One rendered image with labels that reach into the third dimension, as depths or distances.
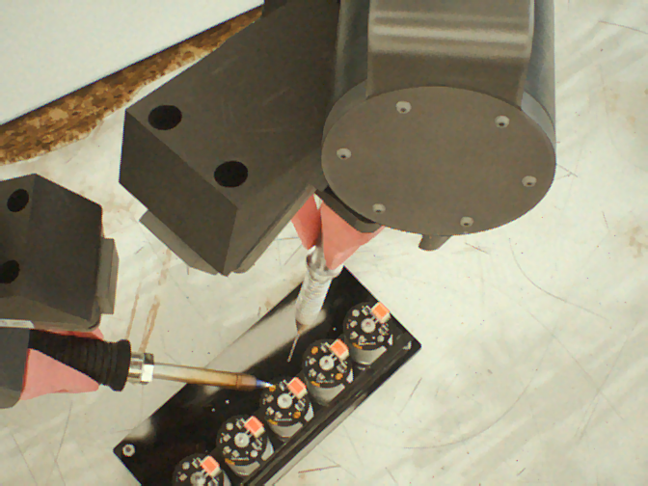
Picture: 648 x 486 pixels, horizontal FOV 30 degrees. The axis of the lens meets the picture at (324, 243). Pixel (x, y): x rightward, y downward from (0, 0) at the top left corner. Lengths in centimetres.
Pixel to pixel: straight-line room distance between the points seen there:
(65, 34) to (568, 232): 32
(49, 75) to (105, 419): 21
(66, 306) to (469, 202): 16
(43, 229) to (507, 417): 33
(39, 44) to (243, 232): 45
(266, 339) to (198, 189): 34
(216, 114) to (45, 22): 44
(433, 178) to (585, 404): 38
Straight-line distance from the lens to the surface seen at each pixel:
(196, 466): 60
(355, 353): 62
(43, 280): 41
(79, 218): 43
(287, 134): 33
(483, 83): 27
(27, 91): 75
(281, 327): 66
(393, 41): 27
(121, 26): 76
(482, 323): 67
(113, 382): 57
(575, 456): 66
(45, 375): 52
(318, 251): 49
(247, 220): 33
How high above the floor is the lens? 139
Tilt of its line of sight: 70 degrees down
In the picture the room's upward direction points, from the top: 6 degrees counter-clockwise
